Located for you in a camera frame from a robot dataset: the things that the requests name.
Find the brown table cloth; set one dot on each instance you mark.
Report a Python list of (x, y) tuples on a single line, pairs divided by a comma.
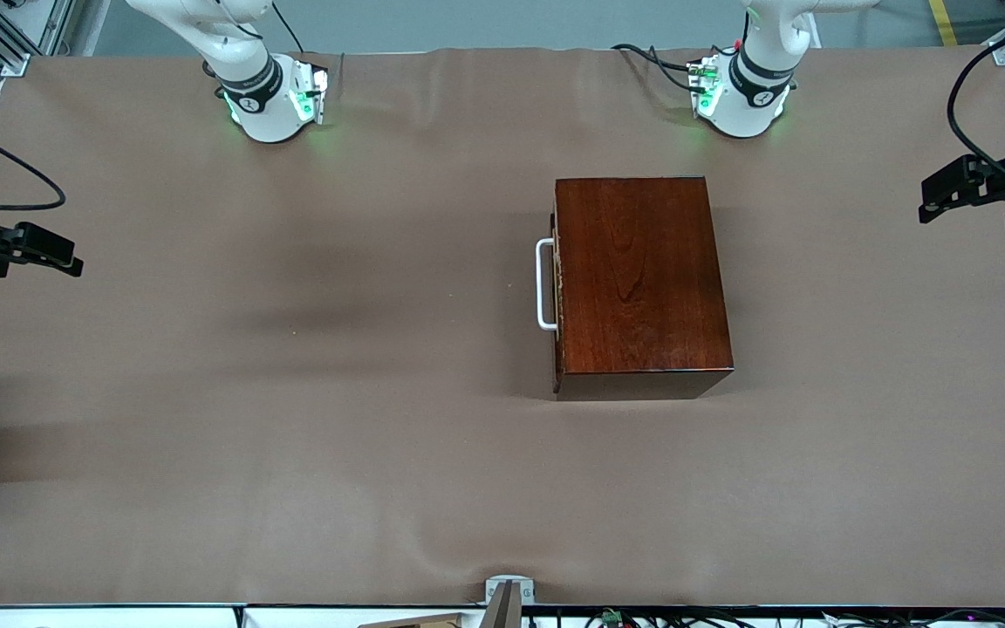
[(337, 523)]

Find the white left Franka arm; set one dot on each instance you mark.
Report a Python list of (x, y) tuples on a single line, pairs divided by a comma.
[(742, 122)]

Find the white table edge rail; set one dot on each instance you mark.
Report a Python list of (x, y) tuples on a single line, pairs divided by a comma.
[(119, 619)]

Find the grey metal bracket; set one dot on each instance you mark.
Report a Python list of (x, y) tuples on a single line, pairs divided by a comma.
[(509, 580)]

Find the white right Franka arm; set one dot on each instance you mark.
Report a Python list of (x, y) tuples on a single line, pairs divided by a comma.
[(271, 122)]

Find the dark brown wooden cabinet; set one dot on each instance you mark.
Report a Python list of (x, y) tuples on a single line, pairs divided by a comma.
[(642, 279)]

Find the grey brown upright pole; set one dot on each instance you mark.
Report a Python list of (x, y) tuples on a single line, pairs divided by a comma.
[(504, 610)]

